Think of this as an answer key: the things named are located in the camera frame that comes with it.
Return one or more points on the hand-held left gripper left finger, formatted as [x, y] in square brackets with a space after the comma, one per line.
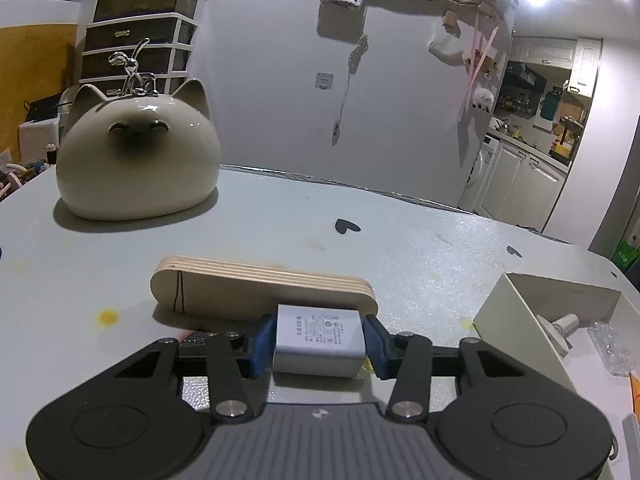
[262, 347]

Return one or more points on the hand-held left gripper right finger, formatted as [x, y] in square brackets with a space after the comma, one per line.
[377, 347]

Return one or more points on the white charger adapter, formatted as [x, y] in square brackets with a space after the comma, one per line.
[320, 340]

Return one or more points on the white rectangular box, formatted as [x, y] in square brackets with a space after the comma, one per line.
[515, 320]

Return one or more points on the clear plastic container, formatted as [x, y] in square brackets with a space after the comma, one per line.
[610, 347]

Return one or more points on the oval plywood block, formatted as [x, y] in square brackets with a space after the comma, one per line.
[240, 285]

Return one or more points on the white plastic fitting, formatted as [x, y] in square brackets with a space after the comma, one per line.
[557, 332]

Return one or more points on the white washing machine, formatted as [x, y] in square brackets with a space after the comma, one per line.
[482, 170]

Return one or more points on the cream ceramic cat figure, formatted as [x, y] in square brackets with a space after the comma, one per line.
[140, 170]

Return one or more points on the white kitchen base cabinets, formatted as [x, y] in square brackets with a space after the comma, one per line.
[530, 185]

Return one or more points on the green box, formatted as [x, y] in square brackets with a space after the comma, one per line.
[627, 252]

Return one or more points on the white plush toy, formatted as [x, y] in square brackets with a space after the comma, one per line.
[482, 99]

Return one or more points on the yellow kitchen appliance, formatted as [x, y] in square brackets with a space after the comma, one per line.
[567, 140]

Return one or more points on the pink ribbons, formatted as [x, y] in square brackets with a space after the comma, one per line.
[480, 70]

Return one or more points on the silver metal rabbit figure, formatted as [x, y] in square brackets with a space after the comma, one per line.
[132, 70]

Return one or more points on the white hanging bag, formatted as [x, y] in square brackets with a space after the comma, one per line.
[447, 45]

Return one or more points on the plastic drawer unit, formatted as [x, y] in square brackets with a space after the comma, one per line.
[135, 45]

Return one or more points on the white upper cabinet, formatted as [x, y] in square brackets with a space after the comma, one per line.
[560, 60]

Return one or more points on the wall socket plate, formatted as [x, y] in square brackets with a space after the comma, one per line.
[324, 80]

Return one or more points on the black kitchen wall rack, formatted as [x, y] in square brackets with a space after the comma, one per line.
[522, 87]

